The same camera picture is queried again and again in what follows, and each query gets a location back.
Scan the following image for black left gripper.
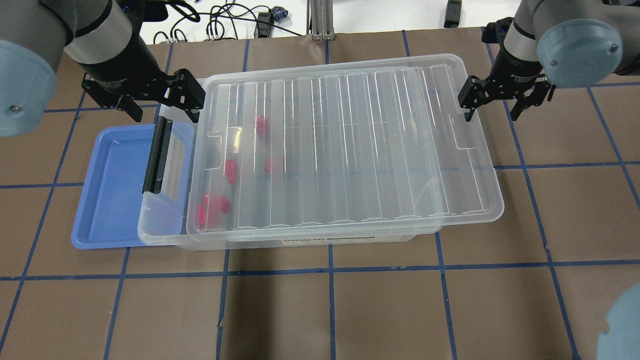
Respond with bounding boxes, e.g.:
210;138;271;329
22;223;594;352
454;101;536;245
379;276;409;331
81;68;206;124

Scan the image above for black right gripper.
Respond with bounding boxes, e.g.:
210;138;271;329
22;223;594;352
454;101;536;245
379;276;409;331
458;74;557;122

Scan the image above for red block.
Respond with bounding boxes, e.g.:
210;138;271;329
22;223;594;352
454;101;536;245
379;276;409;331
223;158;239;185
196;202;218;231
263;153;286;176
254;115;270;138
202;193;231;214

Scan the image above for clear plastic box lid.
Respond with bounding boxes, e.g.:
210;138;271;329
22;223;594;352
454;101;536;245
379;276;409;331
186;54;505;243

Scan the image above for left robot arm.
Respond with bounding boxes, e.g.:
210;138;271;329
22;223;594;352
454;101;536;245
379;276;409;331
0;0;205;137

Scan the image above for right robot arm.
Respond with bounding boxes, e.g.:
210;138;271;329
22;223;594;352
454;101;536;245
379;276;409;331
457;0;640;122

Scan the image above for red block top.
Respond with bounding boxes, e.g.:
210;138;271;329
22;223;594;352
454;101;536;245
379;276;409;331
254;115;270;138

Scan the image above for clear plastic storage box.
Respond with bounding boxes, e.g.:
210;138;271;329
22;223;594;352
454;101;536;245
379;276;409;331
148;67;446;249

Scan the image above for blue plastic tray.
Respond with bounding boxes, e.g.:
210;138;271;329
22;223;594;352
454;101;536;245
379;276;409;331
71;122;195;249

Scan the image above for black power adapter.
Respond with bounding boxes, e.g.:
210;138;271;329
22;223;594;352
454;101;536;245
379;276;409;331
443;0;463;28

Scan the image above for black box latch handle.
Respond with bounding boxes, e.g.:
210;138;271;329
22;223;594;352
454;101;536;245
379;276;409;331
142;116;173;194

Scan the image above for black cables on desk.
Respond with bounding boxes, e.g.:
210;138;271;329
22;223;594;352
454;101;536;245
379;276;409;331
152;0;306;46

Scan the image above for aluminium frame post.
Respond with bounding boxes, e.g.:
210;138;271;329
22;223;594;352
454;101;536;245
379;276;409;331
306;0;336;42

